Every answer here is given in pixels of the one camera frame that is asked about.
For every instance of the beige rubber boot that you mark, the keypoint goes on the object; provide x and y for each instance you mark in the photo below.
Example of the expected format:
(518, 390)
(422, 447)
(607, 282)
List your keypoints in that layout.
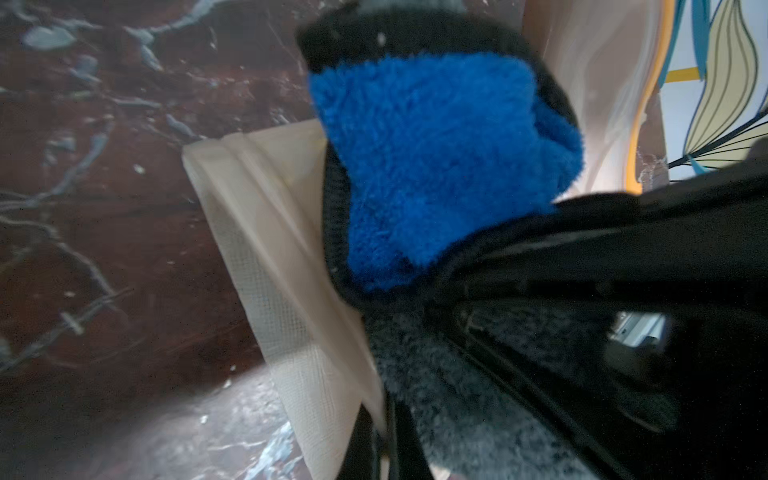
(262, 195)

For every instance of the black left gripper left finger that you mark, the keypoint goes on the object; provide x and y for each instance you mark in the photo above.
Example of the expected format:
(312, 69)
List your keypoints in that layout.
(362, 457)

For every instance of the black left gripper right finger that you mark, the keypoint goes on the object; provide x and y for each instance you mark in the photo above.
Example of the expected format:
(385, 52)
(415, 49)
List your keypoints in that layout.
(407, 460)

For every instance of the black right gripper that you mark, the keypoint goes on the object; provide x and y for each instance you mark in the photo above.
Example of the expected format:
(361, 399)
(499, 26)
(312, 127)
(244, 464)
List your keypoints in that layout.
(691, 405)

